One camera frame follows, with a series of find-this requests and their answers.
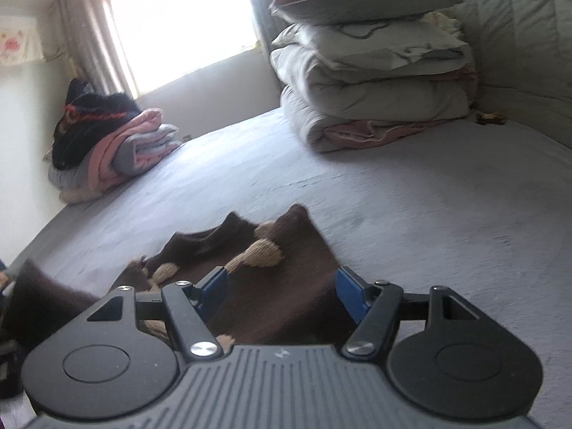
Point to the grey folded duvet pink lining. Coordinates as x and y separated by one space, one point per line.
357 98

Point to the quilted grey-green headboard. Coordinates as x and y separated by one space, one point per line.
527 53

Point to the grey curtain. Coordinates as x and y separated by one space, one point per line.
263 9
85 44

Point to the grey folded blanket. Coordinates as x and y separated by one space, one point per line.
67 176

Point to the floral wall cloth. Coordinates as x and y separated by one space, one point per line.
18 42

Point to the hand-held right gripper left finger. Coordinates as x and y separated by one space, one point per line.
214 290

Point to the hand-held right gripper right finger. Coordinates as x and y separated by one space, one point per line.
353 292

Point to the beige folded cloth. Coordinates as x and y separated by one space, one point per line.
80 194

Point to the dark knitted garment red trim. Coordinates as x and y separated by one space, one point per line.
89 129

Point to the floral white cloth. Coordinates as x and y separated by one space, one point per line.
442 20

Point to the brown sweater with tan flowers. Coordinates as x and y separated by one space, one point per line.
277 299

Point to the printed white folded quilt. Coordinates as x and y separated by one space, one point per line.
357 40

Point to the window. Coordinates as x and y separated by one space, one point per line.
178 22

